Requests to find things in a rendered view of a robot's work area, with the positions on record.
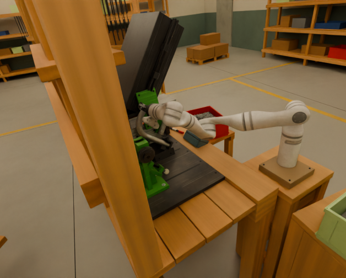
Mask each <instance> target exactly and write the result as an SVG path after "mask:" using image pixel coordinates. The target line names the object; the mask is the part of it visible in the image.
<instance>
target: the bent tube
mask: <svg viewBox="0 0 346 278"><path fill-rule="evenodd" d="M144 115H145V112H144V111H143V110H141V111H140V112H139V114H138V116H137V119H136V129H137V131H138V133H139V134H140V135H141V136H142V137H143V138H145V139H147V140H150V141H152V142H155V143H158V144H160V145H162V146H165V147H169V145H170V143H169V142H166V141H164V140H161V139H159V138H157V137H154V136H152V135H149V134H147V133H145V132H144V131H143V129H142V118H143V117H144Z"/></svg>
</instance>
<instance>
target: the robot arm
mask: <svg viewBox="0 0 346 278"><path fill-rule="evenodd" d="M138 108H139V109H140V110H143V111H144V112H145V113H147V117H143V118H142V121H143V122H144V123H145V124H147V125H149V126H151V127H153V128H155V129H158V128H159V124H158V120H162V121H163V123H164V124H165V125H166V126H168V127H183V128H185V129H187V130H189V131H191V132H192V133H193V134H195V135H196V136H197V137H198V138H200V139H202V140H212V139H214V138H215V137H216V129H215V125H217V124H222V125H227V126H230V127H232V128H234V129H237V130H239V131H250V130H256V129H264V128H269V127H276V126H282V134H281V138H280V144H279V150H278V156H277V163H278V164H279V165H281V166H282V167H286V168H292V167H295V166H296V163H297V159H298V155H299V150H300V146H301V141H302V137H303V134H304V123H305V122H307V121H308V120H309V118H310V112H309V110H308V108H307V106H306V105H305V103H303V102H302V101H299V100H293V101H291V102H289V103H288V104H287V105H286V107H285V109H284V111H278V112H265V111H249V112H245V113H239V114H234V115H228V116H220V117H210V118H205V119H201V120H199V121H198V120H197V118H196V117H195V116H193V115H192V114H190V113H188V112H186V111H183V106H182V104H181V103H179V102H177V101H169V102H167V103H165V104H163V105H161V104H155V103H152V104H149V105H143V103H142V102H140V104H139V105H138Z"/></svg>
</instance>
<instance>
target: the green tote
mask: <svg viewBox="0 0 346 278"><path fill-rule="evenodd" d="M324 212H325V214H324V217H323V219H322V222H321V224H320V227H319V229H318V231H317V232H316V233H315V235H316V238H317V239H319V240H320V241H321V242H322V243H324V244H325V245H326V246H328V247H329V248H331V249H332V250H333V251H335V252H336V253H337V254H338V255H340V256H341V257H342V258H344V259H345V260H346V219H345V218H344V217H342V216H341V215H342V214H343V213H345V212H346V192H345V193H344V194H343V195H341V196H340V197H339V198H337V199H336V200H334V201H333V202H332V203H331V204H329V205H328V206H327V207H325V209H324Z"/></svg>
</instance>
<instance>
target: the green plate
mask: <svg viewBox="0 0 346 278"><path fill-rule="evenodd" d="M136 97H137V101H138V104H140V102H142V103H143V104H145V105H149V104H152V103H155V104H158V103H159V102H158V97H157V95H156V91H155V88H153V91H152V92H151V89H150V90H143V91H141V92H137V93H136ZM144 125H145V129H146V130H148V129H150V128H152V127H151V126H149V125H147V124H145V123H144Z"/></svg>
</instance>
